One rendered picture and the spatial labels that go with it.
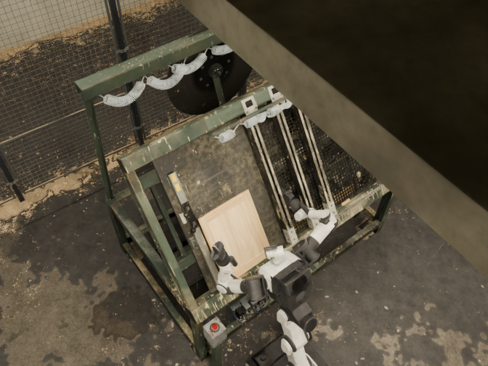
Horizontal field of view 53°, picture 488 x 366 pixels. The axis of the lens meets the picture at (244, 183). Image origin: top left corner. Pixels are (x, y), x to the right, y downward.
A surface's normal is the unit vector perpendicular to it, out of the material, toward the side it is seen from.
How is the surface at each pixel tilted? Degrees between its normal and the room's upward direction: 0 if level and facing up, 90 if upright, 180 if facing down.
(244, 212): 56
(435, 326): 0
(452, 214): 90
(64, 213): 0
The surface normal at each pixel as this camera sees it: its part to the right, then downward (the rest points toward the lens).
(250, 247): 0.51, 0.16
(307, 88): -0.82, 0.44
